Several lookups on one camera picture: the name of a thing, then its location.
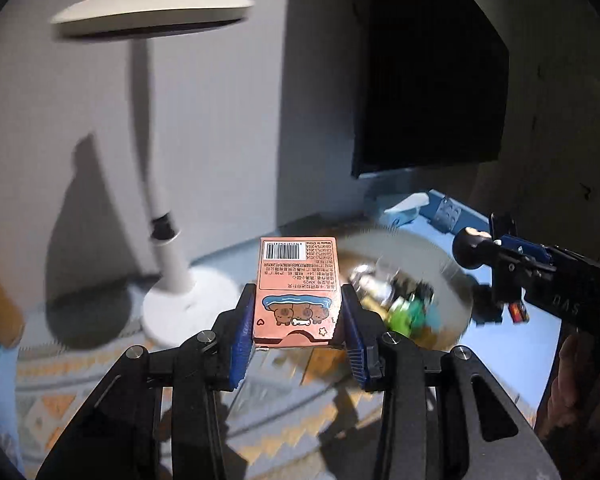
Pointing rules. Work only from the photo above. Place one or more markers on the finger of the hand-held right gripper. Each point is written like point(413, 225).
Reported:
point(527, 251)
point(507, 280)

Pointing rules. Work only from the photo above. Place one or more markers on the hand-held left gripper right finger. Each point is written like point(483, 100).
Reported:
point(354, 332)

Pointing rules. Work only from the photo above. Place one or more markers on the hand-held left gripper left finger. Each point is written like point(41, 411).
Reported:
point(244, 332)

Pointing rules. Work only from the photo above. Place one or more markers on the pink printed box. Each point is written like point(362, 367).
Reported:
point(297, 290)

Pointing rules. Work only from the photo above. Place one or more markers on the round woven basket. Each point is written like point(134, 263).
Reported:
point(429, 270)

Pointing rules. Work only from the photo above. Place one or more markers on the person's right hand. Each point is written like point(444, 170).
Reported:
point(574, 385)

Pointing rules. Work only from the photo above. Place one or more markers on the black object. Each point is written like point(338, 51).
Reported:
point(489, 305)

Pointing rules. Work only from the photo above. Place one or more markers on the blue box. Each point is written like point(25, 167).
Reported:
point(429, 210)

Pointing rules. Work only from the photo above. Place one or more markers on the white desk lamp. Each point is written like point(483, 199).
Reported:
point(170, 210)

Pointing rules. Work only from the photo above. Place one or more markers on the blue patterned tablecloth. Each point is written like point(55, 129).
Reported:
point(55, 390)

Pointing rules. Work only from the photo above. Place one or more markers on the black monitor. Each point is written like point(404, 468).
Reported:
point(429, 70)

